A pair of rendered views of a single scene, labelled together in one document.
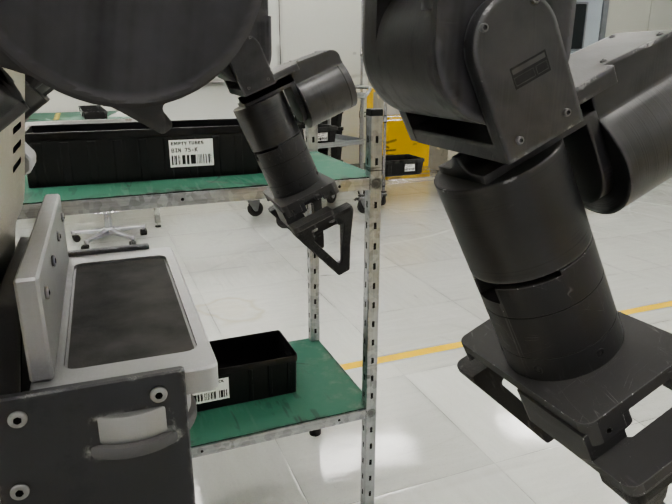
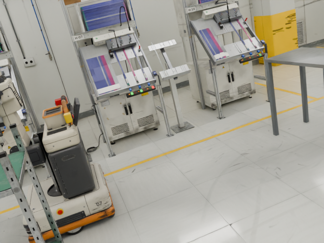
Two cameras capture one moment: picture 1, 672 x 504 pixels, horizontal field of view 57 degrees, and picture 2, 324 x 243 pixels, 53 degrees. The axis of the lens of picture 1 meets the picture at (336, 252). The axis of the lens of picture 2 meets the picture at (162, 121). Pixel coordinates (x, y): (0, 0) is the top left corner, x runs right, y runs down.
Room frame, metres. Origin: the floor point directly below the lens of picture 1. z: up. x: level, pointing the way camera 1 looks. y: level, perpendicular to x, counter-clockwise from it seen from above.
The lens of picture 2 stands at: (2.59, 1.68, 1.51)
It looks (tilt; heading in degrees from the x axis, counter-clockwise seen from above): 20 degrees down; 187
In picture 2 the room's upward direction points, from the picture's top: 13 degrees counter-clockwise
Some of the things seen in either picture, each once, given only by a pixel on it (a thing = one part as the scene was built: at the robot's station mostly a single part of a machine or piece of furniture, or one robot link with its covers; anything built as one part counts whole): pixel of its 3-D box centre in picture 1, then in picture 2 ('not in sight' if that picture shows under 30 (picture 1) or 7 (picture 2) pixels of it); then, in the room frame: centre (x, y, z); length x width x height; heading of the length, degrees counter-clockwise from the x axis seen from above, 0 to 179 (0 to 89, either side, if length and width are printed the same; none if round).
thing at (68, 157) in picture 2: not in sight; (63, 150); (0.27, 0.54, 0.59); 0.55 x 0.34 x 0.83; 20
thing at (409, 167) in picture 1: (396, 165); not in sight; (5.41, -0.54, 0.29); 0.40 x 0.30 x 0.14; 112
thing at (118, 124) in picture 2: not in sight; (124, 109); (-1.47, 0.70, 0.31); 0.70 x 0.65 x 0.62; 112
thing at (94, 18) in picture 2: not in sight; (104, 14); (-1.38, 0.80, 1.52); 0.51 x 0.13 x 0.27; 112
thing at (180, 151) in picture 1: (164, 148); not in sight; (1.43, 0.40, 1.01); 0.57 x 0.17 x 0.11; 110
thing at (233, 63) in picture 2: not in sight; (223, 57); (-1.84, 2.13, 0.65); 1.01 x 0.73 x 1.29; 22
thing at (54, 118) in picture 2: not in sight; (54, 117); (0.26, 0.57, 0.87); 0.23 x 0.15 x 0.11; 20
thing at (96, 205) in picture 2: not in sight; (68, 198); (0.30, 0.46, 0.16); 0.67 x 0.64 x 0.25; 111
